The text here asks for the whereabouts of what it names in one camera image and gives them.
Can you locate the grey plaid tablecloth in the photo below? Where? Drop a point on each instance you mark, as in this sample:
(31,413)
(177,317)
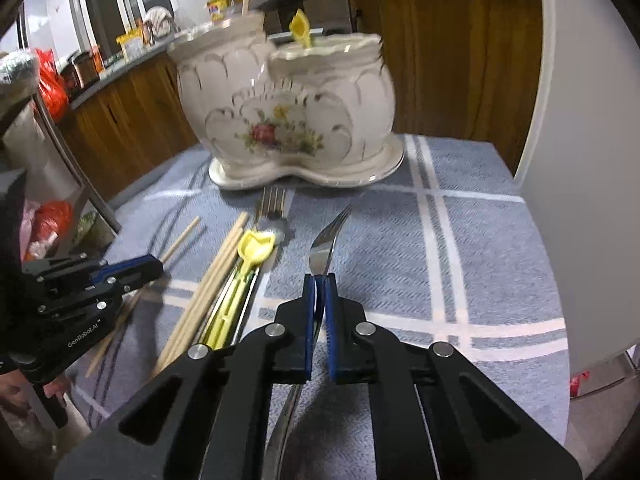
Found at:
(450,260)

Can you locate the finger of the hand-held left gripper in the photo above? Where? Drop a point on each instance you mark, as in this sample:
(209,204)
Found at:
(135,266)
(107,294)

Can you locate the wooden base cabinet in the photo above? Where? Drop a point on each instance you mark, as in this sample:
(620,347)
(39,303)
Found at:
(125,125)
(450,60)

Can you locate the yellow food package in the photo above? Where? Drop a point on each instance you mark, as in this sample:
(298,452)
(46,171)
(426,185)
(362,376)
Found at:
(131,41)

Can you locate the clear plastic bag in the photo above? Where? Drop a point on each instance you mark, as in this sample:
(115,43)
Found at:
(17,70)

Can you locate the steel storage rack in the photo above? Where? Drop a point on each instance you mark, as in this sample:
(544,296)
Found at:
(75,175)

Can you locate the floral ceramic utensil holder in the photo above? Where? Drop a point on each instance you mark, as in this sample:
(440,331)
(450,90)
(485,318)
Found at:
(300,110)

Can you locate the silver flower-headed spoon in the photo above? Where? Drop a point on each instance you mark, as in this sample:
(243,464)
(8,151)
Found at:
(247,305)

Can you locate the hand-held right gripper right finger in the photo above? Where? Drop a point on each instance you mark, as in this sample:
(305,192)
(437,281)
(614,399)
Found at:
(331,320)

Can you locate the silver fork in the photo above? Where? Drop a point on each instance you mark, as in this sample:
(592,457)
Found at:
(322,255)

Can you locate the small red bag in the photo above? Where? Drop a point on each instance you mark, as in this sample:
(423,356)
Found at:
(579,385)

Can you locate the cooking oil bottle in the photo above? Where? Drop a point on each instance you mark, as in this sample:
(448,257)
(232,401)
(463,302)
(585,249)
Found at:
(218,9)

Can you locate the red plastic bag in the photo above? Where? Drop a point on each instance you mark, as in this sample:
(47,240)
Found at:
(50,217)
(50,85)

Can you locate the gold fork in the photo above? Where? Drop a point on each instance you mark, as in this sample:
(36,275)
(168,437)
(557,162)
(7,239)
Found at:
(270,202)

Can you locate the grey kitchen countertop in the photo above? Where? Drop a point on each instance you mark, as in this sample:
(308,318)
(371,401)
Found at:
(115,76)

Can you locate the yellow tulip-shaped spoon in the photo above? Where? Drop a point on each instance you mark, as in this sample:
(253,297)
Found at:
(300,25)

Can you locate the grey white dish cloth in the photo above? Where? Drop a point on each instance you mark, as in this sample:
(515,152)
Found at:
(160,19)

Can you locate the person's left hand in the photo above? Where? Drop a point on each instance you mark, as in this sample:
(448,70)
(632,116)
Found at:
(11,387)

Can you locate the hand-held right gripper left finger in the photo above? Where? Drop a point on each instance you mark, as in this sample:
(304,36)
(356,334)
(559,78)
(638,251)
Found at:
(310,310)

